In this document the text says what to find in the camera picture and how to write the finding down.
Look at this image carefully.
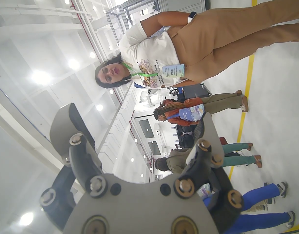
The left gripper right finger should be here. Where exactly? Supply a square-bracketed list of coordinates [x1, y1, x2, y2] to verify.
[174, 112, 244, 233]

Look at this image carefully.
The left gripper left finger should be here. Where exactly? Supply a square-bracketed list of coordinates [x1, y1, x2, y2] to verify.
[39, 103, 108, 231]

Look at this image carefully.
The person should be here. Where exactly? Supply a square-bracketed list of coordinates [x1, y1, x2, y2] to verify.
[95, 0, 299, 89]
[154, 89, 249, 126]
[203, 181, 296, 234]
[155, 143, 262, 174]

